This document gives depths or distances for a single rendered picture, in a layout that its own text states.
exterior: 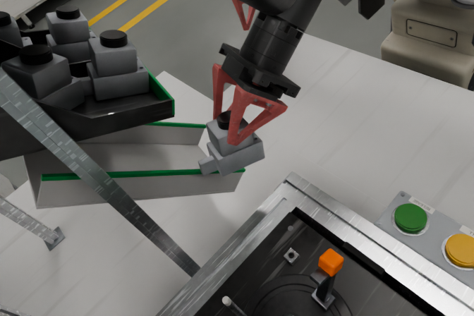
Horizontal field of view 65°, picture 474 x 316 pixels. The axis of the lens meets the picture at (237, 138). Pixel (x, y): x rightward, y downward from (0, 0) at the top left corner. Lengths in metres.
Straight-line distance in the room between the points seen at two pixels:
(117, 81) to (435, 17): 0.75
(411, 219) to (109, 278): 0.54
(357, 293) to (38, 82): 0.43
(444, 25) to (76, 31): 0.77
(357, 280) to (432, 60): 0.64
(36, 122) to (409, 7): 0.87
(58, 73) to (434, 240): 0.49
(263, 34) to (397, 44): 0.67
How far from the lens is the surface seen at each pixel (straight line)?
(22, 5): 4.17
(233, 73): 0.42
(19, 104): 0.35
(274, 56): 0.42
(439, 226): 0.57
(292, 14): 0.42
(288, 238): 0.55
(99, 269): 0.80
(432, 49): 1.04
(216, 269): 0.58
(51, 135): 0.37
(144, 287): 0.73
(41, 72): 0.41
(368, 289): 0.52
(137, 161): 0.56
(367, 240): 0.56
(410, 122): 0.80
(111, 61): 0.44
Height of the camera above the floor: 1.47
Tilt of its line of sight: 48 degrees down
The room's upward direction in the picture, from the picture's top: 24 degrees counter-clockwise
